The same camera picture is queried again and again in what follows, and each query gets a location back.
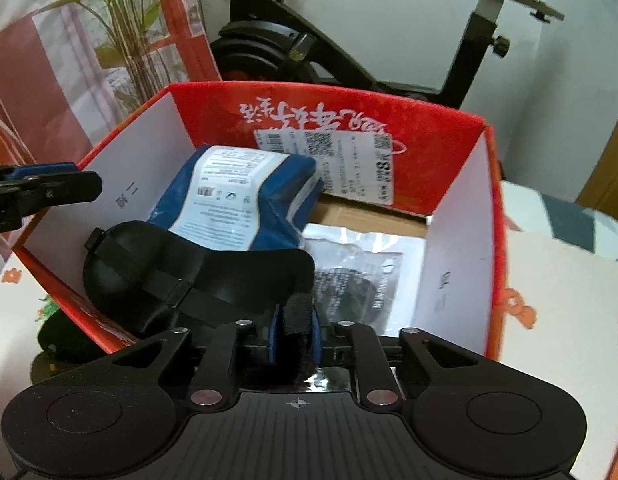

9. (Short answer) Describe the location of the black exercise bike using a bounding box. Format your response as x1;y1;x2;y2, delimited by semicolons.
209;0;580;111

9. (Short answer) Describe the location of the wooden door panel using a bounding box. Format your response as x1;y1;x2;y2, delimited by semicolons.
576;95;618;208

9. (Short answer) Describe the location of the printed tablecloth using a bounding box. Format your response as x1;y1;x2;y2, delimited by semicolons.
0;180;618;480

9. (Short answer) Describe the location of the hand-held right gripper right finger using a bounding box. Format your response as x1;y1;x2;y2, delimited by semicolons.
310;310;488;408

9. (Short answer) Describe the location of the blue and white packet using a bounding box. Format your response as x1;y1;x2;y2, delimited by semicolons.
154;145;324;254

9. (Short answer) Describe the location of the red cardboard box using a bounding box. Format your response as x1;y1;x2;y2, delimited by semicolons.
11;81;510;364

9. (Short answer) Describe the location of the green fabric beanbag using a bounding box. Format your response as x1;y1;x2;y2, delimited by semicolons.
36;310;114;362

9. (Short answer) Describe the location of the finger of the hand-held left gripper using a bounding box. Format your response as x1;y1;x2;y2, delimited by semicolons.
0;161;103;235

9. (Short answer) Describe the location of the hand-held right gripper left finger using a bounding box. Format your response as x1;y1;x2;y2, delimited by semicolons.
108;305;286;408

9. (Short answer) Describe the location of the clear plastic packet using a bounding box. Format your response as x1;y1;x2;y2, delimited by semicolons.
301;222;430;391

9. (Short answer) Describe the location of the black eye mask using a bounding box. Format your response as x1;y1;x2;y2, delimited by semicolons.
83;220;318;377

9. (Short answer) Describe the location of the red plant printed wall cloth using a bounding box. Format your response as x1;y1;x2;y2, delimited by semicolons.
0;0;222;182

